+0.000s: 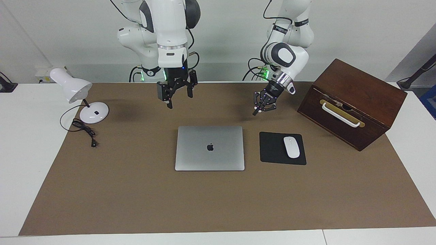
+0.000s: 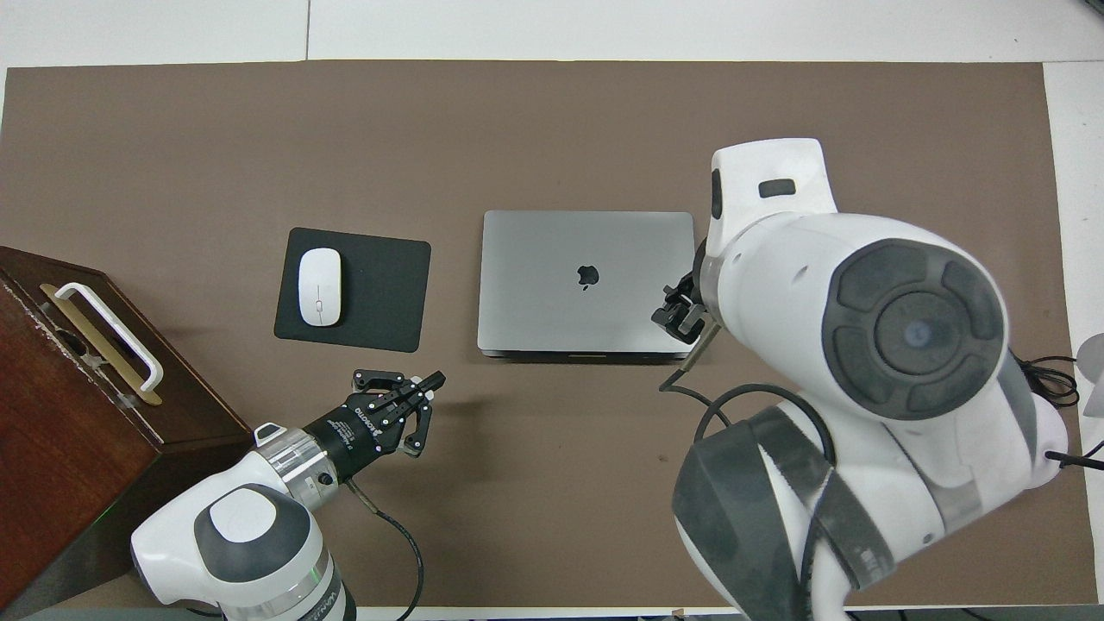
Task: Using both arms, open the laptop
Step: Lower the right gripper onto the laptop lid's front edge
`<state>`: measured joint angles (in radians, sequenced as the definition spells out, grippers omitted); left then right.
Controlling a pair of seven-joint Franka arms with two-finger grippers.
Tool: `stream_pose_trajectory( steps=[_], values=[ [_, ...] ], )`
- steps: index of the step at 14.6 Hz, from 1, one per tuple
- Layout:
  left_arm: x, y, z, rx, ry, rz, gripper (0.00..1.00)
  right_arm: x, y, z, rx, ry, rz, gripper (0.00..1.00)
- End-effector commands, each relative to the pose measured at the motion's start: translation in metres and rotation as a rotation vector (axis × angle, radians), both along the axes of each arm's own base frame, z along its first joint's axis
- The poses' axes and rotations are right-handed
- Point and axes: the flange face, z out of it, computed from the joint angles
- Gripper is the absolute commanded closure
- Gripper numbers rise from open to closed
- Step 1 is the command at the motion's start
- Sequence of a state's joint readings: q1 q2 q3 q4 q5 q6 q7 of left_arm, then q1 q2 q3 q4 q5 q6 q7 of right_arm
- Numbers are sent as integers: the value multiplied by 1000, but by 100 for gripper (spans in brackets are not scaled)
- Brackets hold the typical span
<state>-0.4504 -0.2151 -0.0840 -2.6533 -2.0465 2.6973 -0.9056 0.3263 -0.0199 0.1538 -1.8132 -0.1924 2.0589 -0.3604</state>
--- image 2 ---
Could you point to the white computer mouse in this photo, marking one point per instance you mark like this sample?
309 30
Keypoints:
319 285

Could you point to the white desk lamp base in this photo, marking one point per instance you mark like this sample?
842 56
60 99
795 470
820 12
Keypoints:
1091 371

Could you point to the gold metal box plate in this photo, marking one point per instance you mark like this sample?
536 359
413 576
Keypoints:
102 347

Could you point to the grey Apple laptop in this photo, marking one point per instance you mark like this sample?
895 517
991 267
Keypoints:
535 285

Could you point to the dark brown wooden box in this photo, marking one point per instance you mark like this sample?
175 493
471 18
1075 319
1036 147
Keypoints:
69 466

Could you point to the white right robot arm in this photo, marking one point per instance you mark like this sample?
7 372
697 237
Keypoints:
862 345

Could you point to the black mouse pad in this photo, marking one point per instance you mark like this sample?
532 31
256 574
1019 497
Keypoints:
384 293

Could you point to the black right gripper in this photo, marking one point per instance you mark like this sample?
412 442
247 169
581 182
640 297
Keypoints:
699 267

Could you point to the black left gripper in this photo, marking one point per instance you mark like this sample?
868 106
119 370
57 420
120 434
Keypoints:
349 435

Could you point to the brown paper table mat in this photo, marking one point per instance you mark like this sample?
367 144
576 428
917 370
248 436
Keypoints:
552 129

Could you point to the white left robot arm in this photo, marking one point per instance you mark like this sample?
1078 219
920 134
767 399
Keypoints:
250 526

